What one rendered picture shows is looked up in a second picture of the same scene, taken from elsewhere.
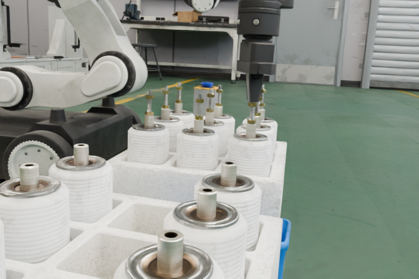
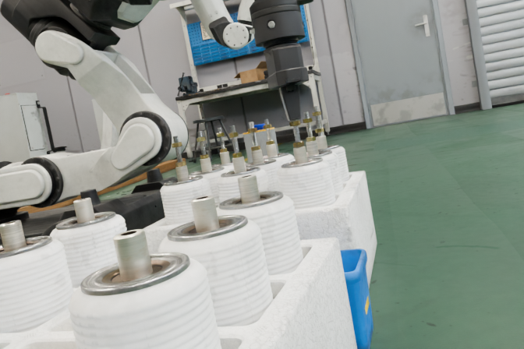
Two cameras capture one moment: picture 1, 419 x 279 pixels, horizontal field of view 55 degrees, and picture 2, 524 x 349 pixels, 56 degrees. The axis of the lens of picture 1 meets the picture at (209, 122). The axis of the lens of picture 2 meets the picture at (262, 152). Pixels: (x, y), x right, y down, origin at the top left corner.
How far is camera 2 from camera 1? 0.14 m
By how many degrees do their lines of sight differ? 8
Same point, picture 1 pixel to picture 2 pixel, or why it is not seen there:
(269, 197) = (336, 228)
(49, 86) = (79, 170)
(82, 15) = (99, 80)
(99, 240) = not seen: hidden behind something
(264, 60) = (292, 65)
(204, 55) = (282, 115)
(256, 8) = (267, 8)
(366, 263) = (485, 290)
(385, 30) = (493, 34)
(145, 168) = not seen: hidden behind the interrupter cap
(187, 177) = not seen: hidden behind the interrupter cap
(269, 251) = (311, 269)
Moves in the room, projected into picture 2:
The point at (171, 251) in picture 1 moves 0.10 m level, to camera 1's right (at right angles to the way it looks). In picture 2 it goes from (129, 250) to (273, 227)
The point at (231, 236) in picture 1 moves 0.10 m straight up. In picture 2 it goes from (232, 241) to (211, 126)
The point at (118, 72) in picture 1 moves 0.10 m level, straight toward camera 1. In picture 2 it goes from (150, 133) to (146, 133)
